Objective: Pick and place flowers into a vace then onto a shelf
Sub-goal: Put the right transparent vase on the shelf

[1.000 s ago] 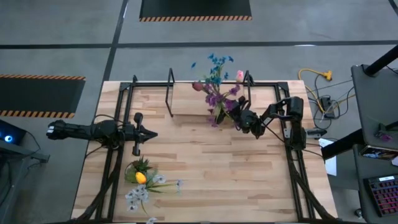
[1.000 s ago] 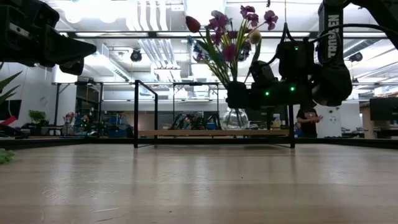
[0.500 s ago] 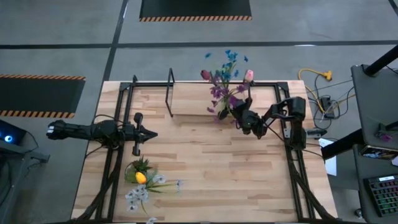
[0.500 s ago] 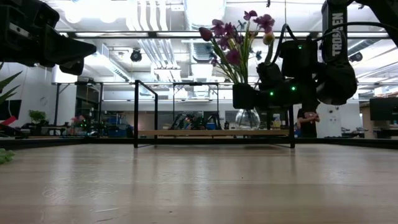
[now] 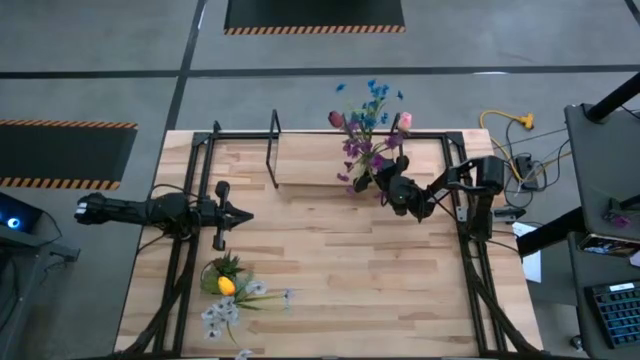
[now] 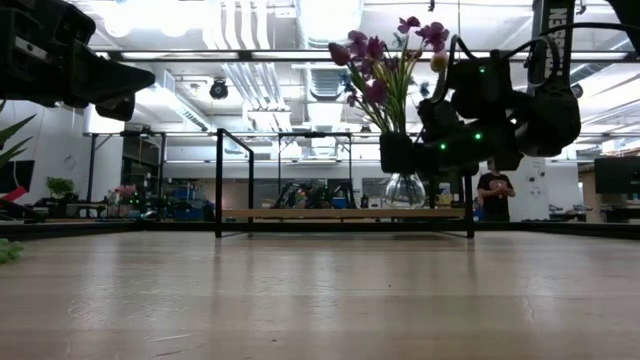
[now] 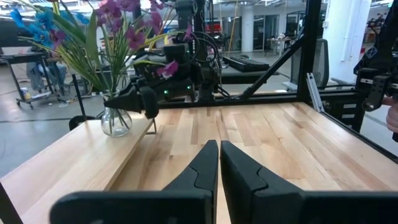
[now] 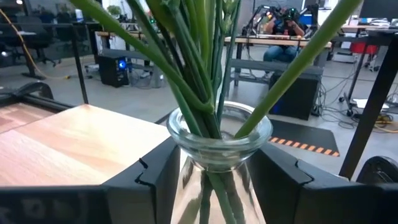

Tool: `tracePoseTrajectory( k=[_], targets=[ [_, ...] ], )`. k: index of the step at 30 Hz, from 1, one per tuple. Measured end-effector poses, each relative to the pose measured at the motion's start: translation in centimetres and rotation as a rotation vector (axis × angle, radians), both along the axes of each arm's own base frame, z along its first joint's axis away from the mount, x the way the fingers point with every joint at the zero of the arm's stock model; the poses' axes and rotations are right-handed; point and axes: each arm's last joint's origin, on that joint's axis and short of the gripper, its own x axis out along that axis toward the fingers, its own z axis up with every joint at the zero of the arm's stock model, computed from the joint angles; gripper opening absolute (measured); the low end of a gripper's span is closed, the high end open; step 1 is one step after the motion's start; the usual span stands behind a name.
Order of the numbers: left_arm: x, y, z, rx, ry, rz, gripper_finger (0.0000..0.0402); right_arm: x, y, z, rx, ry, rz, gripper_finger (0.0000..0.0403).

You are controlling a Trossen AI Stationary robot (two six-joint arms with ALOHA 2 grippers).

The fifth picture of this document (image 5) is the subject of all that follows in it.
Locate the round-bellied clear glass vase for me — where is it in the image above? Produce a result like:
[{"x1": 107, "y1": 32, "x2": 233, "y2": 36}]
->
[{"x1": 351, "y1": 167, "x2": 385, "y2": 197}]

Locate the black hazard-striped floor mat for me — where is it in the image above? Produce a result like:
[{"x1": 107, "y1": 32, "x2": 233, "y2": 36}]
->
[
  {"x1": 223, "y1": 0, "x2": 407, "y2": 36},
  {"x1": 0, "y1": 118, "x2": 139, "y2": 192}
]

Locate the dark tablet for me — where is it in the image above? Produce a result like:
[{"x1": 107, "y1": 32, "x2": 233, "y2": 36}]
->
[{"x1": 577, "y1": 232, "x2": 640, "y2": 260}]

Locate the yellow-red artificial tulip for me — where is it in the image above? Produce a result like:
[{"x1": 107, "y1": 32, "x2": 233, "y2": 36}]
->
[{"x1": 216, "y1": 275, "x2": 238, "y2": 297}]

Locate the white paper sheet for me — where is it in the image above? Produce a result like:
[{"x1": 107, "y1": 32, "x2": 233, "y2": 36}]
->
[{"x1": 510, "y1": 221, "x2": 544, "y2": 285}]

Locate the wooden shelf with black frame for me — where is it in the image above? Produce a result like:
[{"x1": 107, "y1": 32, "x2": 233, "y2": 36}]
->
[{"x1": 264, "y1": 108, "x2": 412, "y2": 194}]

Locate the black keyboard with blue keys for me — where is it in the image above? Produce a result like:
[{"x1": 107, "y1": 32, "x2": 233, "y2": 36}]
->
[{"x1": 588, "y1": 281, "x2": 640, "y2": 350}]

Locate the black box with blue light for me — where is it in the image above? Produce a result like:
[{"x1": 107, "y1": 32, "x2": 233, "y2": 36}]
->
[{"x1": 0, "y1": 192, "x2": 44, "y2": 235}]

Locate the yellow extension cable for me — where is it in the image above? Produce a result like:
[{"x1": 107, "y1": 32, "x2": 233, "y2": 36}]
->
[{"x1": 478, "y1": 109, "x2": 535, "y2": 184}]

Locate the black aluminium table frame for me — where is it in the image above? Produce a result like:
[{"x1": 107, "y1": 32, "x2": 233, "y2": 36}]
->
[{"x1": 113, "y1": 119, "x2": 544, "y2": 360}]

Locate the white artificial flower bunch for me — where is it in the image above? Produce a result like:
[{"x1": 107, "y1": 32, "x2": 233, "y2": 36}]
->
[{"x1": 199, "y1": 279, "x2": 297, "y2": 345}]

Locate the dark grey side cart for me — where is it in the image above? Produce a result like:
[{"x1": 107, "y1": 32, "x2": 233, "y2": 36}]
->
[{"x1": 564, "y1": 102, "x2": 640, "y2": 360}]

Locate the blue artificial flower bunch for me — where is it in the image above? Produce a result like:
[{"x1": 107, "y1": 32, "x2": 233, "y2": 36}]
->
[{"x1": 333, "y1": 78, "x2": 405, "y2": 132}]

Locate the potted artificial succulent plant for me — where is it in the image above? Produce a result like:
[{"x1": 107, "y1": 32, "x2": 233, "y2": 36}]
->
[{"x1": 199, "y1": 251, "x2": 247, "y2": 296}]

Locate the black power strip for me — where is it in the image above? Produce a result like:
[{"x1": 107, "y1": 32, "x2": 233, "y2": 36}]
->
[{"x1": 514, "y1": 154, "x2": 540, "y2": 192}]

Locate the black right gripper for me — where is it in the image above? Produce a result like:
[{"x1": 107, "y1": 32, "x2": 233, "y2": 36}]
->
[{"x1": 382, "y1": 155, "x2": 431, "y2": 224}]

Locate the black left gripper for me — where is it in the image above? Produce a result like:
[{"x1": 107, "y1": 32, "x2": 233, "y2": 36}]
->
[{"x1": 199, "y1": 182, "x2": 255, "y2": 251}]

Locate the purple artificial flower bunch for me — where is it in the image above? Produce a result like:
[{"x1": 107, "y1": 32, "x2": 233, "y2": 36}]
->
[{"x1": 335, "y1": 130, "x2": 406, "y2": 197}]

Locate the black stand pole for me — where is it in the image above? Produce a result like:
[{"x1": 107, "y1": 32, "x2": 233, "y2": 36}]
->
[
  {"x1": 585, "y1": 71, "x2": 640, "y2": 124},
  {"x1": 517, "y1": 205, "x2": 587, "y2": 259}
]

